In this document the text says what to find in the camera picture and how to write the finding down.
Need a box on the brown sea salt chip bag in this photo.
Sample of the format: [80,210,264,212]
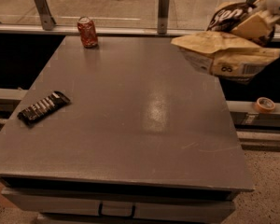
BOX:
[171,2,280,83]

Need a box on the red coke can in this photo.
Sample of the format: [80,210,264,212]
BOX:
[77,17,98,49]

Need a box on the orange tape roll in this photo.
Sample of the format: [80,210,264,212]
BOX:
[255,97,275,113]

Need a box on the black snack bar wrapper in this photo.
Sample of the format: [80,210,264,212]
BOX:
[17,91,71,126]

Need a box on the grey table drawer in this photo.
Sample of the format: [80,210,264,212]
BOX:
[2,188,235,224]

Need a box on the middle metal railing bracket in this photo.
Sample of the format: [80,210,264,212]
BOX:
[157,0,170,35]

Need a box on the left metal railing bracket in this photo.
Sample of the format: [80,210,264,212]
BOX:
[34,0,56,31]

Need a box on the black drawer handle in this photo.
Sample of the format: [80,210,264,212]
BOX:
[98,202,136,218]

